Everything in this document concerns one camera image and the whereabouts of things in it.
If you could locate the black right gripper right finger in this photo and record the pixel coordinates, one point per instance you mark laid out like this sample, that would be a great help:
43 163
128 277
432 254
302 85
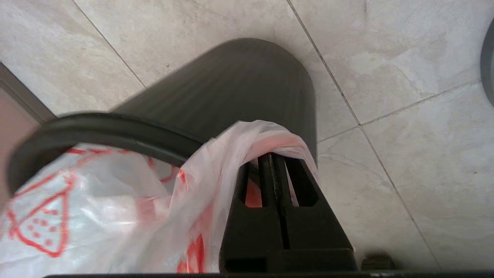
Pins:
316 239

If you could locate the black round trash bin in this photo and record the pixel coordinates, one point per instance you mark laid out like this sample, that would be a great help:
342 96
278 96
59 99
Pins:
231 96

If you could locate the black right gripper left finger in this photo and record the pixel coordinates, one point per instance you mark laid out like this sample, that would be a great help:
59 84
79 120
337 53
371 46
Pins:
251 239

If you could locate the fresh white red-printed bag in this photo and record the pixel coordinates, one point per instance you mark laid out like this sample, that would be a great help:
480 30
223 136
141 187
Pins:
96 216

